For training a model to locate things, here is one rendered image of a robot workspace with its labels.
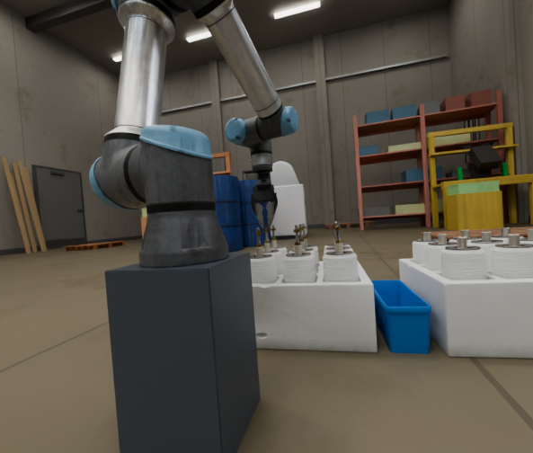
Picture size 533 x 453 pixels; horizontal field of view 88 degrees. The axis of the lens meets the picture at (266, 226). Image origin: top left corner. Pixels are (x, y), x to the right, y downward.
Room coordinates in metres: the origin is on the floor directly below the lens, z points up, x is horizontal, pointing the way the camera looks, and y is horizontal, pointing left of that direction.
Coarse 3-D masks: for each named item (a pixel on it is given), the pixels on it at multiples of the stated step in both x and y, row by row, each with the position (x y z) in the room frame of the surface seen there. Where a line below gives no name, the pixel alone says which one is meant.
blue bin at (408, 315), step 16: (384, 288) 0.97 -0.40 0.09; (400, 288) 0.94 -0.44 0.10; (384, 304) 0.72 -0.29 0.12; (400, 304) 0.94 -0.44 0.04; (416, 304) 0.77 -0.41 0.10; (384, 320) 0.75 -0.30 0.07; (400, 320) 0.69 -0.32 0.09; (416, 320) 0.68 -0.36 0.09; (384, 336) 0.77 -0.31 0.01; (400, 336) 0.69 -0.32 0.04; (416, 336) 0.68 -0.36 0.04; (400, 352) 0.69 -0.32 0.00; (416, 352) 0.69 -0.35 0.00
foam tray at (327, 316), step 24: (264, 288) 0.76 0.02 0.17; (288, 288) 0.75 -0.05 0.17; (312, 288) 0.74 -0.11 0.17; (336, 288) 0.72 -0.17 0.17; (360, 288) 0.71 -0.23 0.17; (264, 312) 0.77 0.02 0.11; (288, 312) 0.75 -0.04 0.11; (312, 312) 0.74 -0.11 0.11; (336, 312) 0.72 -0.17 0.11; (360, 312) 0.71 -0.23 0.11; (264, 336) 0.77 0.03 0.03; (288, 336) 0.75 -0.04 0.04; (312, 336) 0.74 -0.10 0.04; (336, 336) 0.72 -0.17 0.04; (360, 336) 0.71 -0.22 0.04
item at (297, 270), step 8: (304, 256) 0.78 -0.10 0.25; (312, 256) 0.79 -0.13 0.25; (288, 264) 0.79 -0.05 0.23; (296, 264) 0.77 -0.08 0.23; (304, 264) 0.77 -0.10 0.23; (312, 264) 0.79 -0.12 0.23; (288, 272) 0.79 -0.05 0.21; (296, 272) 0.77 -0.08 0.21; (304, 272) 0.77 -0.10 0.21; (312, 272) 0.78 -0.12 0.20; (288, 280) 0.79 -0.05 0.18; (296, 280) 0.77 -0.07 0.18; (304, 280) 0.77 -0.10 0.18; (312, 280) 0.78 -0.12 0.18
